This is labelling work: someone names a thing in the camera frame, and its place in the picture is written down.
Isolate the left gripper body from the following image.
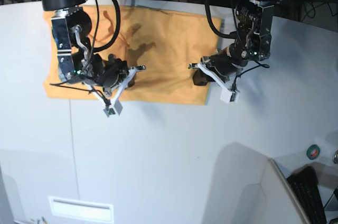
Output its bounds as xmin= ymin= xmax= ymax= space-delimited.
xmin=188 ymin=46 xmax=248 ymax=83

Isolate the white recessed table hatch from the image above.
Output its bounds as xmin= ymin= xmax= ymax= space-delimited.
xmin=48 ymin=196 xmax=114 ymax=223

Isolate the white partition panel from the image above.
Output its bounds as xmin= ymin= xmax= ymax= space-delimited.
xmin=202 ymin=143 xmax=309 ymax=223

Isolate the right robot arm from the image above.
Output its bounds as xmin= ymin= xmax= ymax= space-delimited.
xmin=41 ymin=0 xmax=132 ymax=97

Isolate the orange yellow t-shirt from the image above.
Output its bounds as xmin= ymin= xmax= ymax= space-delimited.
xmin=42 ymin=4 xmax=222 ymax=106

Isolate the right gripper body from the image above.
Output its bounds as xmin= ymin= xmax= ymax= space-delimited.
xmin=87 ymin=54 xmax=146 ymax=95

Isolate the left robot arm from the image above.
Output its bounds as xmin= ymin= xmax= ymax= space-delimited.
xmin=189 ymin=0 xmax=278 ymax=86

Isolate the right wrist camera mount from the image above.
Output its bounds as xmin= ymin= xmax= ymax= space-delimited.
xmin=85 ymin=67 xmax=139 ymax=117

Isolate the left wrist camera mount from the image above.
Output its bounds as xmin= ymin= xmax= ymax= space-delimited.
xmin=197 ymin=62 xmax=239 ymax=104

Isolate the black computer keyboard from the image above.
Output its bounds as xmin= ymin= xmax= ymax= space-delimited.
xmin=287 ymin=166 xmax=326 ymax=223

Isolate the silver round knob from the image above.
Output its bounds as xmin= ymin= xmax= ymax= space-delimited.
xmin=332 ymin=151 xmax=338 ymax=164

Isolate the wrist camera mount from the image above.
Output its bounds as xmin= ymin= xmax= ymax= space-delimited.
xmin=197 ymin=62 xmax=239 ymax=104
xmin=85 ymin=67 xmax=139 ymax=117

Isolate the green tape roll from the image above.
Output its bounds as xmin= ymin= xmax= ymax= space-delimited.
xmin=306 ymin=144 xmax=321 ymax=160

